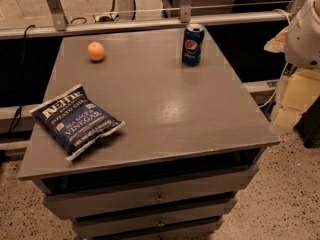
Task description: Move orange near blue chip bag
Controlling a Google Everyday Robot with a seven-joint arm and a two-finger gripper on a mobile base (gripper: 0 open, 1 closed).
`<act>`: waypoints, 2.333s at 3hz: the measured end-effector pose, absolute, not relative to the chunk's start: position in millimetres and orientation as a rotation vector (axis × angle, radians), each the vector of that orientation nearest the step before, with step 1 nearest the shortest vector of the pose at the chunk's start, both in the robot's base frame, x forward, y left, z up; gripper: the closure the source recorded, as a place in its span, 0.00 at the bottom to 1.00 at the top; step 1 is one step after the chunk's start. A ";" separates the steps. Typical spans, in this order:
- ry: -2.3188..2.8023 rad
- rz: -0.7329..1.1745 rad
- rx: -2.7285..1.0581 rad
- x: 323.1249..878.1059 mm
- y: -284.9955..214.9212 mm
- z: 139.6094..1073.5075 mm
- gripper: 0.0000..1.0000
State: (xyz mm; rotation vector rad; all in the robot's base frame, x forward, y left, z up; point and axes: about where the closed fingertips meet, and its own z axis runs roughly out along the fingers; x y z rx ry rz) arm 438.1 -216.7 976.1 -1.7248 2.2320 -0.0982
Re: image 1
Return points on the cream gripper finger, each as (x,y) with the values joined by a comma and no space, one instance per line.
(302,90)
(276,44)

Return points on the orange fruit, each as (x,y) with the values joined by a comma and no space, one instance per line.
(96,51)

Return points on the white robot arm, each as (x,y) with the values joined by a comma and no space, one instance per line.
(300,43)

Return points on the blue chip bag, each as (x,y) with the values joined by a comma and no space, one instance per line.
(75,121)

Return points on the blue Pepsi can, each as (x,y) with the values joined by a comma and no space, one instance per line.
(192,44)

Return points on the grey drawer cabinet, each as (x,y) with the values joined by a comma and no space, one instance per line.
(191,139)

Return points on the white power strip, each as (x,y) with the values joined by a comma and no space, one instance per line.
(107,17)

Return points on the metal guard rail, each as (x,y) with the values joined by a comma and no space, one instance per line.
(45,18)

